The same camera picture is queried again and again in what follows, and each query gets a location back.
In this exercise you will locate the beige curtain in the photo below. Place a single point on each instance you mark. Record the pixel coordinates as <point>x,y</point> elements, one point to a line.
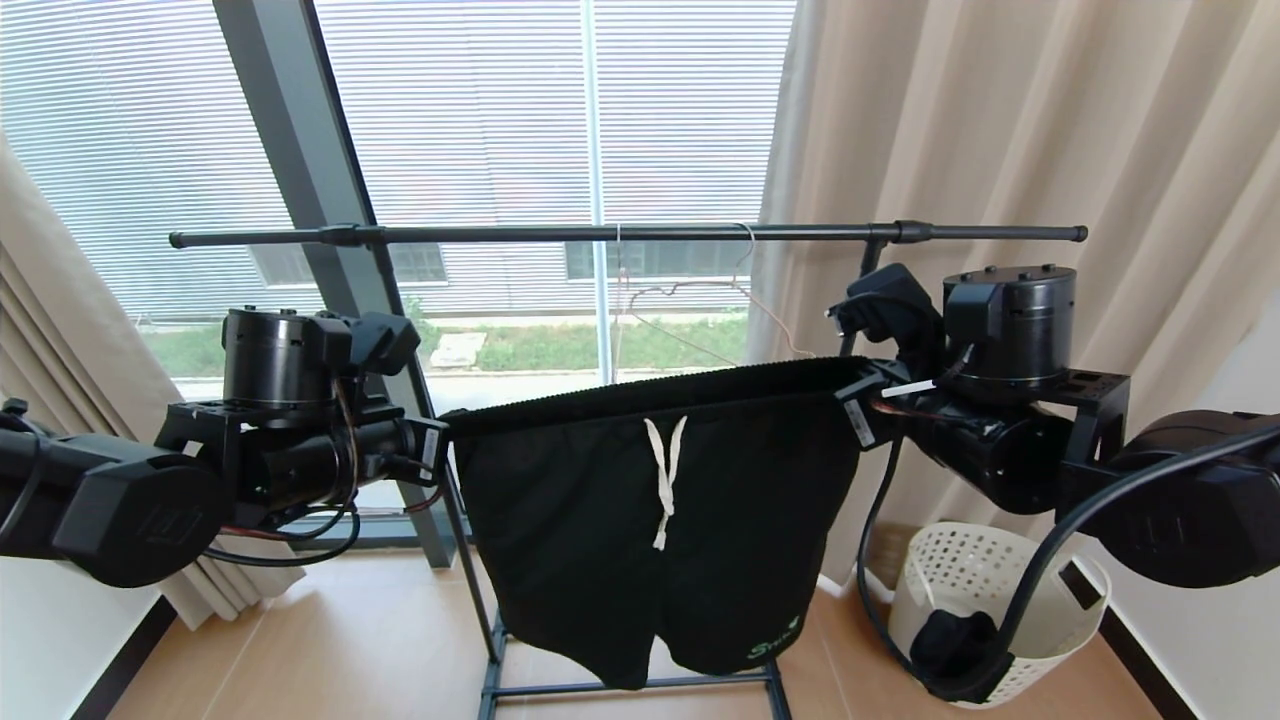
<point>1000,120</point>
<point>60,300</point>

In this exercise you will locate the window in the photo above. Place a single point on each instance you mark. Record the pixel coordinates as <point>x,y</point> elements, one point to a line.
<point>480,120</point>

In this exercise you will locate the black shorts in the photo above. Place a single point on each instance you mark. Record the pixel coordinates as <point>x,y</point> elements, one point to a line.
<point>560,520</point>

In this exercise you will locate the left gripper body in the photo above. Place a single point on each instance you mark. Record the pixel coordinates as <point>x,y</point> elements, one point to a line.
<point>380,450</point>

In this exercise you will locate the black clothes rack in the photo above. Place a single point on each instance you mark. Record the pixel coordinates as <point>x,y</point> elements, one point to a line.
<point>500,235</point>

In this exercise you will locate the black garment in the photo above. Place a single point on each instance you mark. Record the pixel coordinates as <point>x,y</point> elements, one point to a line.
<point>950,640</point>

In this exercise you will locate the pink clothes hanger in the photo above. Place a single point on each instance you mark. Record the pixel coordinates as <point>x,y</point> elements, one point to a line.
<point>680,338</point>
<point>780,322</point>

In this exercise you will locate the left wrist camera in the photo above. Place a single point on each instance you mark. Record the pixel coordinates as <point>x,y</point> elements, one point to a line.
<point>385,340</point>

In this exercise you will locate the white laundry basket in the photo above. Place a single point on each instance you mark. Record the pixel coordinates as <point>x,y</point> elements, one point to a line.
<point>960,570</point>

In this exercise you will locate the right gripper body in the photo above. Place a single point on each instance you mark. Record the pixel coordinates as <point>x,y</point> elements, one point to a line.
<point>1000,460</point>

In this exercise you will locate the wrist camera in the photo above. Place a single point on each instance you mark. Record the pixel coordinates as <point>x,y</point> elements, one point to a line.
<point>385,340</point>
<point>890,305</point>

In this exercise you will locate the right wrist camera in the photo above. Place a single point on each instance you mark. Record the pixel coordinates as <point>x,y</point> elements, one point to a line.
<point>890,305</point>

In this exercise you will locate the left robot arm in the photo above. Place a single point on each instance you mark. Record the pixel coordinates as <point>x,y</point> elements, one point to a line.
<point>110,500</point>

